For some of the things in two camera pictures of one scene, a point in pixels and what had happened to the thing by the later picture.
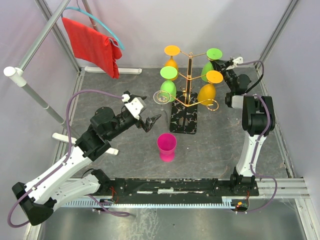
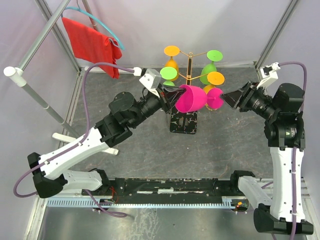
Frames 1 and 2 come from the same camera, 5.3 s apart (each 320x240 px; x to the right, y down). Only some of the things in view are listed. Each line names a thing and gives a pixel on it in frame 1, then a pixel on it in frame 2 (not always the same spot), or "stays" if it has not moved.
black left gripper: [149, 122] -> [176, 93]
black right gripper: [219, 65] -> [243, 96]
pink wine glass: [166, 142] -> [194, 98]
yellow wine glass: [172, 50] stays
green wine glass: [168, 73] stays
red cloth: [91, 46] stays
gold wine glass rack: [184, 105] stays
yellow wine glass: [206, 93] stays
